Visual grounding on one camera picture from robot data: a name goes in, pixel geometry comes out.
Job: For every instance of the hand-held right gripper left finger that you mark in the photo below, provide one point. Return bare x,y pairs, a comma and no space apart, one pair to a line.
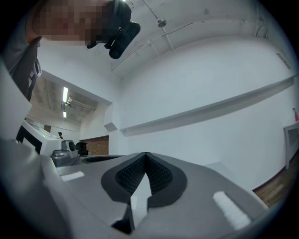
93,186

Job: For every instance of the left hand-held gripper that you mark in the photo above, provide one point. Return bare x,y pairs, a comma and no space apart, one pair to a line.
49,145

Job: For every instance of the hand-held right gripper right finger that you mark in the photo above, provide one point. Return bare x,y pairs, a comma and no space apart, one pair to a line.
198,186

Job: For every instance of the long ceiling light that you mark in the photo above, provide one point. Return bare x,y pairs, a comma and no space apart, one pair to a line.
65,93

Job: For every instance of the pink bottle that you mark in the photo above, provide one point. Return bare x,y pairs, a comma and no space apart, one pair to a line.
295,114

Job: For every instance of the person's grey shirt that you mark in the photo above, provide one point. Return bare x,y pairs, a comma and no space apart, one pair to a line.
16,53

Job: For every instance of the white ceiling conduit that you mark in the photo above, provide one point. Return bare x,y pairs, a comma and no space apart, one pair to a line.
167,35

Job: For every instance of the person's head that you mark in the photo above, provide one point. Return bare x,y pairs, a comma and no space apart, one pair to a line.
70,21

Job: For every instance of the round ceiling junction box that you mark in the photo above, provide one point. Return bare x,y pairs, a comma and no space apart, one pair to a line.
161,22

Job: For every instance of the black head camera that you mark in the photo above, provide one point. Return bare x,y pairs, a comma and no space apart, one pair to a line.
122,39

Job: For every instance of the black head mount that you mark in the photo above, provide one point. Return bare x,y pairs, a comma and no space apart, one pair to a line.
116,21

